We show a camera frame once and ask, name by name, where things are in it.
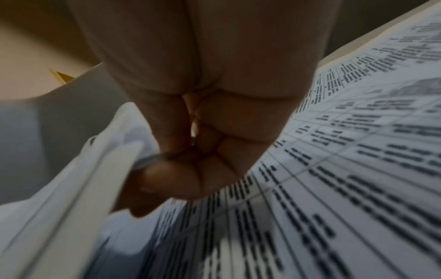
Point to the pile of printed papers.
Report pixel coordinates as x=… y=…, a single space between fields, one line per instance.
x=344 y=190

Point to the person's right hand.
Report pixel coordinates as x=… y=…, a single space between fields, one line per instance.
x=213 y=68

